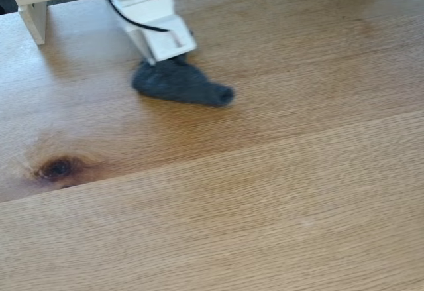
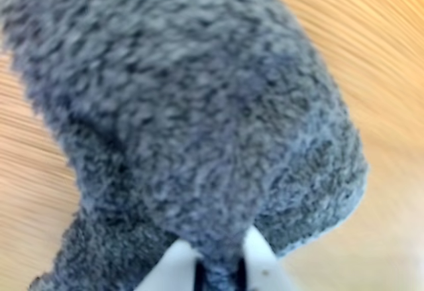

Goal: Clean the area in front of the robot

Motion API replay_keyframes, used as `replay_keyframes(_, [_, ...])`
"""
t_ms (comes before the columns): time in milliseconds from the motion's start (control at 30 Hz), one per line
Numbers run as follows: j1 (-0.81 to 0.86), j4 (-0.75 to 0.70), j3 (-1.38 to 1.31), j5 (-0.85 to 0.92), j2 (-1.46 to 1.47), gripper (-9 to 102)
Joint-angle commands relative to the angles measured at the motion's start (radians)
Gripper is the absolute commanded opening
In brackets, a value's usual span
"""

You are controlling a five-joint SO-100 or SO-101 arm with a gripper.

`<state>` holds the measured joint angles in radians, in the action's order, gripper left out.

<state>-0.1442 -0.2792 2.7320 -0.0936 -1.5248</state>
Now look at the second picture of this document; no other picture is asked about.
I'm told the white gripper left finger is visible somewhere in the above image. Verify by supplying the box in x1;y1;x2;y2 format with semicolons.
137;239;203;291

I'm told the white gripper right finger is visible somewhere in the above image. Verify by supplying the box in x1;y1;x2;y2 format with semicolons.
242;225;293;291

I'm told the grey fuzzy cloth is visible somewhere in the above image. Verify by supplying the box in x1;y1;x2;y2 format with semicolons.
0;0;369;291

